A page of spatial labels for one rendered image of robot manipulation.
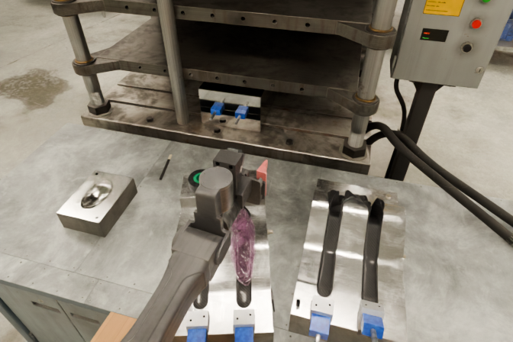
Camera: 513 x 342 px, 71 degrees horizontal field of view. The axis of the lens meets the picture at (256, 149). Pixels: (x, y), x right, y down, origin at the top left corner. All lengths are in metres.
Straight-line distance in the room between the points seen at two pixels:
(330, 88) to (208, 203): 0.90
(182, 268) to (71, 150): 1.10
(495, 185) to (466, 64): 1.57
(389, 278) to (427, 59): 0.77
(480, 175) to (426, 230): 1.69
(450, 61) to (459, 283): 0.72
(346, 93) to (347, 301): 0.74
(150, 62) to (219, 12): 0.41
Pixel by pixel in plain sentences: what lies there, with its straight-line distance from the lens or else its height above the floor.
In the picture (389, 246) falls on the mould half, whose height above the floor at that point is 0.90.
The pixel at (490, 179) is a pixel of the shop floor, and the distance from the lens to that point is 2.94.
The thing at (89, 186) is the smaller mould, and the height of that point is 0.87.
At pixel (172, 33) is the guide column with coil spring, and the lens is 1.44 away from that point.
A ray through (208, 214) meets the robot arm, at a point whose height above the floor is 1.25.
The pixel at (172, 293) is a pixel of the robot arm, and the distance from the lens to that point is 0.57.
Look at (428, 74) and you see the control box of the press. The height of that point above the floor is 1.11.
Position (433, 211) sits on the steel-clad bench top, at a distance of 1.35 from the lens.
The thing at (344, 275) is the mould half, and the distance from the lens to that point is 1.00.
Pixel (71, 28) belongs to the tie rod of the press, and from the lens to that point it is 1.66.
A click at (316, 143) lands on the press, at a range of 1.52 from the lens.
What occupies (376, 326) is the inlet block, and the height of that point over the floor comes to 0.95.
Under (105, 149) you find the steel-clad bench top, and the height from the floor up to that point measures 0.80.
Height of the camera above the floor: 1.72
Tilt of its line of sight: 39 degrees down
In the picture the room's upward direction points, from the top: straight up
